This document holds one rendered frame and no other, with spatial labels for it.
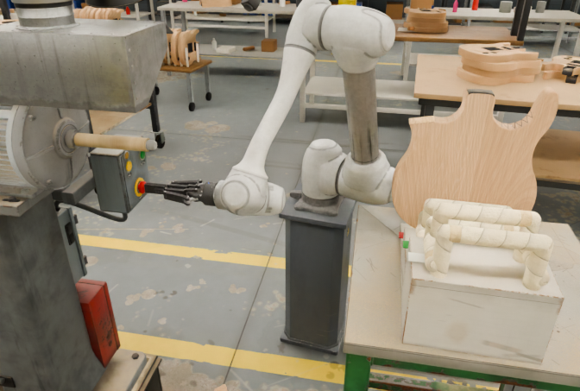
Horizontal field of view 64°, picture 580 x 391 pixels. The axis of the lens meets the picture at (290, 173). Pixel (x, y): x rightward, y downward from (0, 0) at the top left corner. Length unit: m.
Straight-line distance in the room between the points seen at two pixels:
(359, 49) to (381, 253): 0.57
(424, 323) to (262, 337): 1.41
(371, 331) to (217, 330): 1.41
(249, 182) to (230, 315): 1.33
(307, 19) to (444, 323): 0.92
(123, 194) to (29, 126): 0.43
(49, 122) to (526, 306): 1.07
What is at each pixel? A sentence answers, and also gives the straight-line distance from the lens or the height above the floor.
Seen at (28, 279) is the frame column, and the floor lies 0.85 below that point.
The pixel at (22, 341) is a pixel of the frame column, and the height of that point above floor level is 0.64.
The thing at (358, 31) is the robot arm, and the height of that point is 1.45.
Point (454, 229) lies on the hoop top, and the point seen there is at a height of 1.21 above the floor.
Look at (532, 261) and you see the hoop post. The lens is 0.96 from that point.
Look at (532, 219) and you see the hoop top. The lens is 1.00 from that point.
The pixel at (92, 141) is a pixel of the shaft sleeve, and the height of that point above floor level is 1.25.
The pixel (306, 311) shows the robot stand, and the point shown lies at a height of 0.21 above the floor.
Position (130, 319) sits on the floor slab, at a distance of 2.53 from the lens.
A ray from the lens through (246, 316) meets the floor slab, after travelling 2.43.
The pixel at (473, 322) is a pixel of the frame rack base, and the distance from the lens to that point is 1.01.
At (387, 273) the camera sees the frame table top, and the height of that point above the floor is 0.93.
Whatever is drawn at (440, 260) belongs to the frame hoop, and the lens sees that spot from 0.93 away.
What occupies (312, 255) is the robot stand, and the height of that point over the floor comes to 0.52.
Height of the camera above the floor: 1.68
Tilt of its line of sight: 27 degrees down
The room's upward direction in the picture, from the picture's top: straight up
